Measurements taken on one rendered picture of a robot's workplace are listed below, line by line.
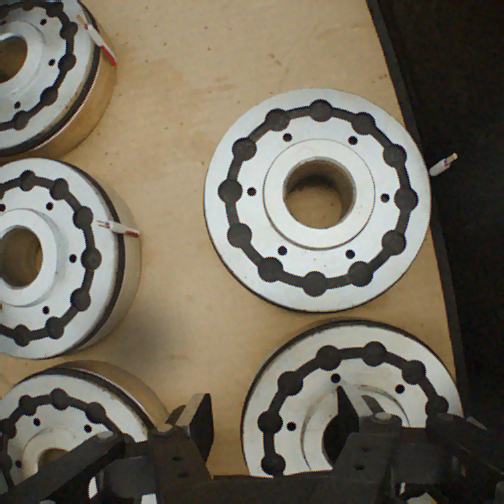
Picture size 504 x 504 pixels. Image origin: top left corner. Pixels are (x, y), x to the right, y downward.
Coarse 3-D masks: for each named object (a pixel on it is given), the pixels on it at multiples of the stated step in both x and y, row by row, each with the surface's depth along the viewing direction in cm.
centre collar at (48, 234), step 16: (16, 208) 18; (0, 224) 18; (16, 224) 18; (32, 224) 18; (48, 224) 18; (0, 240) 18; (48, 240) 17; (0, 256) 18; (48, 256) 17; (64, 256) 18; (0, 272) 18; (48, 272) 17; (0, 288) 18; (16, 288) 18; (32, 288) 17; (48, 288) 17; (16, 304) 18; (32, 304) 18
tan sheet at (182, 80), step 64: (128, 0) 22; (192, 0) 21; (256, 0) 21; (320, 0) 21; (128, 64) 22; (192, 64) 21; (256, 64) 21; (320, 64) 20; (384, 64) 20; (128, 128) 21; (192, 128) 21; (128, 192) 21; (192, 192) 21; (320, 192) 20; (192, 256) 21; (128, 320) 21; (192, 320) 20; (256, 320) 20; (384, 320) 20; (0, 384) 21; (192, 384) 20
